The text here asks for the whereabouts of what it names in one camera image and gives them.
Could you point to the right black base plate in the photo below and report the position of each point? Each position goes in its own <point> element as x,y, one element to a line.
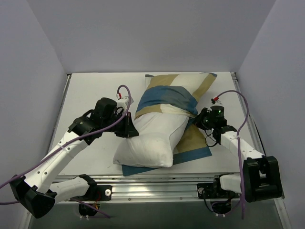
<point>210,191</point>

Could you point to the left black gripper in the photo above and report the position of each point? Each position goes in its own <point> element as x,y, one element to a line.
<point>128,126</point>

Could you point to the white pillow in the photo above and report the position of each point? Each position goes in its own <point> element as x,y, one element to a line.
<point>159,134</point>

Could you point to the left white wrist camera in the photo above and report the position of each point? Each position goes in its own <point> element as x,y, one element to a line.
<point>123,101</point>

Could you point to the checked blue beige pillowcase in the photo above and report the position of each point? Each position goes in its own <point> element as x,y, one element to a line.
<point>176,94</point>

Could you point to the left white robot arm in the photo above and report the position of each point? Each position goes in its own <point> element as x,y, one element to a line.
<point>37,191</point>

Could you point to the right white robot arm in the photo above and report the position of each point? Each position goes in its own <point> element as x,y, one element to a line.
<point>259,178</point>

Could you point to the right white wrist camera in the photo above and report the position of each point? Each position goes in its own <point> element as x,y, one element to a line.
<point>216,102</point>

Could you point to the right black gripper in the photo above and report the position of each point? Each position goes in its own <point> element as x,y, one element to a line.
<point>198,118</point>

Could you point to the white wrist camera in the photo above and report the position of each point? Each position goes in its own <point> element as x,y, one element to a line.
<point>123,101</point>
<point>216,102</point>

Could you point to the aluminium rail frame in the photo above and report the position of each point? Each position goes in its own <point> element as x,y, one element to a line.
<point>164,198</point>

